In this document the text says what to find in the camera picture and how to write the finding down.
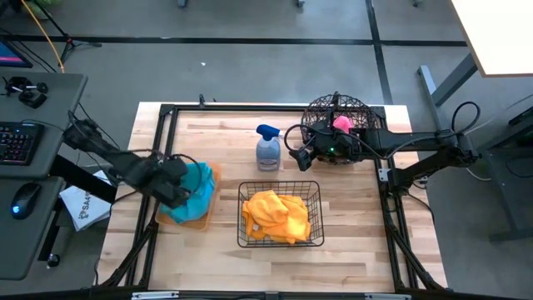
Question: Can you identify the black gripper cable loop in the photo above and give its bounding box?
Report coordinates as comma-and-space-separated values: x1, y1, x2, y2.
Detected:
283, 123, 318, 154

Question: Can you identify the teal microfiber towel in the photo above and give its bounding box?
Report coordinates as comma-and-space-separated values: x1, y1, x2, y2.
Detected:
160, 162, 217, 225

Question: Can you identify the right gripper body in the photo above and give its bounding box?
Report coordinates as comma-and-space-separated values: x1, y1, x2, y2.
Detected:
311, 129, 362, 164

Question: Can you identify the computer monitor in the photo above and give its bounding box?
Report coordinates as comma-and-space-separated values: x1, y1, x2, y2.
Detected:
0, 38, 33, 69

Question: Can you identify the black computer mouse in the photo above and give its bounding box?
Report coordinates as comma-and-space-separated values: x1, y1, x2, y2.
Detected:
10, 182, 42, 221

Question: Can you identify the spray bottle with blue cap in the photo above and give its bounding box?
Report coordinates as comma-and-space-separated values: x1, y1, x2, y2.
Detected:
255, 123, 284, 173

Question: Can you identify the backlit black keyboard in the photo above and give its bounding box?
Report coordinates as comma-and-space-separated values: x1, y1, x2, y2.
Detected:
0, 121, 45, 167

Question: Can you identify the yellow cable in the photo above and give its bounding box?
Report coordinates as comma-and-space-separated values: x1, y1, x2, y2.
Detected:
20, 0, 66, 74

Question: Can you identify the white printed bag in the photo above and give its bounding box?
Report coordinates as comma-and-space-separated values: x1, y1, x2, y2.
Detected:
59, 169, 114, 233

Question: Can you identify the white table top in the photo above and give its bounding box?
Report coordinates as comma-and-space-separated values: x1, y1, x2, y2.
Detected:
450, 0, 533, 78

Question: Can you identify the black arm base cable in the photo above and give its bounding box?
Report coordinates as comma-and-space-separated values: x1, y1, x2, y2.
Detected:
451, 101, 482, 135

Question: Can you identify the black tripod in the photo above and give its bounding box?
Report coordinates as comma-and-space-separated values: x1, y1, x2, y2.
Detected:
36, 0, 103, 64

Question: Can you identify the black aluminium table frame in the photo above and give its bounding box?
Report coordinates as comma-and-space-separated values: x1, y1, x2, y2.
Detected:
99, 102, 446, 300

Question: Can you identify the black wire basket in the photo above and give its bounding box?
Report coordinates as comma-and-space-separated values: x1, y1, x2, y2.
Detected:
237, 180, 326, 249

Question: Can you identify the pink microfiber towel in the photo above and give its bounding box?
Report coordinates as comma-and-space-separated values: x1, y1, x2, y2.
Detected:
332, 115, 355, 134

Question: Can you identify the orange microfiber towel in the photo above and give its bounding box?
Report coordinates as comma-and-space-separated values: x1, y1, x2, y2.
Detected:
264, 194, 312, 246
242, 189, 291, 242

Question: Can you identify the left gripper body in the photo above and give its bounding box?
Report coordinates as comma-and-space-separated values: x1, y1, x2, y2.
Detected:
152, 157, 193, 209

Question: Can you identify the grey computer desk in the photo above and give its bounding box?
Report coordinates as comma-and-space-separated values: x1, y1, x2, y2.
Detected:
0, 72, 89, 281

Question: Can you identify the black clamp mount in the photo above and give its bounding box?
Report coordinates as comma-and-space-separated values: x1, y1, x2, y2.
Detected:
2, 76, 49, 110

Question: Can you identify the round black wire cage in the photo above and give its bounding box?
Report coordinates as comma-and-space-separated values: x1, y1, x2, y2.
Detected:
300, 93, 382, 166

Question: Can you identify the grey table leg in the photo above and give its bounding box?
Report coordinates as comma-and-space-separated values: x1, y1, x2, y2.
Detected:
417, 52, 479, 108

